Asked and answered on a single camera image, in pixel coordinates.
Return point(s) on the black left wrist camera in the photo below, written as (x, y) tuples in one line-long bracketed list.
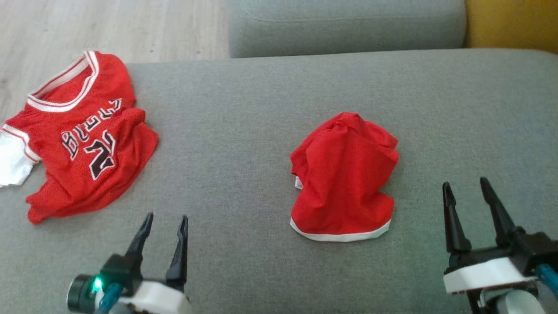
[(122, 270)]

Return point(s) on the red shorts with white trim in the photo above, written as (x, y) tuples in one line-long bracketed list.
[(344, 174)]

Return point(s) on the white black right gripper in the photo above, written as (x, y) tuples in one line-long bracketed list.
[(484, 272)]

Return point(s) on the wide yellow sofa backrest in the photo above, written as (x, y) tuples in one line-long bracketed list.
[(514, 22)]

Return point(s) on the large grey sofa seat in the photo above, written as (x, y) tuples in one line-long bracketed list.
[(239, 131)]

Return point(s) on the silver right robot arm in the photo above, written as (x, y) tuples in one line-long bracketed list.
[(518, 305)]

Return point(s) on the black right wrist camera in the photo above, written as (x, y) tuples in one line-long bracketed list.
[(538, 250)]

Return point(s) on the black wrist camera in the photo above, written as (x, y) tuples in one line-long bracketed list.
[(538, 250), (122, 270)]

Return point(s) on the red Bulls basketball jersey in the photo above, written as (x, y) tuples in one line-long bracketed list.
[(74, 174)]

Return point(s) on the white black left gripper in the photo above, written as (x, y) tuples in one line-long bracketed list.
[(157, 298)]

